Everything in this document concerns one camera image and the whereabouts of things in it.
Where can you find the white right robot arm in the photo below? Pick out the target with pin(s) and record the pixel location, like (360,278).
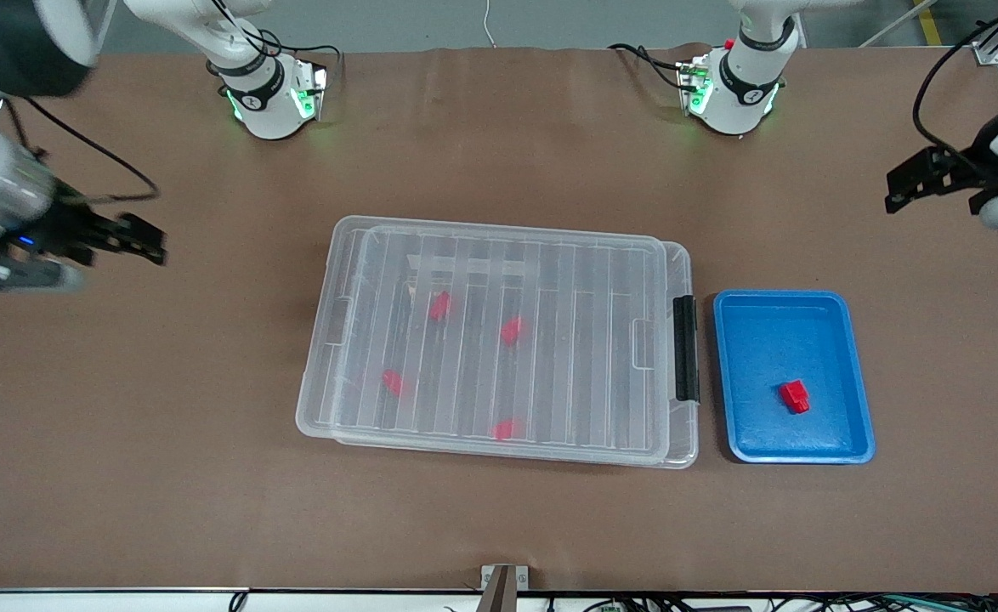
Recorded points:
(269,110)

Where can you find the black box latch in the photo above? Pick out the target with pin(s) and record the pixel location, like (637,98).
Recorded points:
(686,348)

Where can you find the red block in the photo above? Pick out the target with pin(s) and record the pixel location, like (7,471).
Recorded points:
(393,382)
(439,306)
(795,396)
(512,331)
(506,429)

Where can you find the brown table cover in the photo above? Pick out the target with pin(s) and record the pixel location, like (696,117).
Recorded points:
(167,510)

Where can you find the clear plastic storage box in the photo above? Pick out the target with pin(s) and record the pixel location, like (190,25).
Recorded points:
(550,457)

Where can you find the clear ribbed box lid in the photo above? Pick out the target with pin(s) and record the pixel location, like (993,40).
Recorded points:
(550,280)

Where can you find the blue plastic tray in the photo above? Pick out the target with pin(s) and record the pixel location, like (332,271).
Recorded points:
(762,340)

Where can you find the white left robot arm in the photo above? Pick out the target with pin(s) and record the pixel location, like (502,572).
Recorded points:
(737,93)

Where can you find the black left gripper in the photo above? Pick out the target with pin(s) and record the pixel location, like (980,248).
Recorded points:
(968,173)

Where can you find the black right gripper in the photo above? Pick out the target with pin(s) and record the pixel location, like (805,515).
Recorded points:
(68,228)

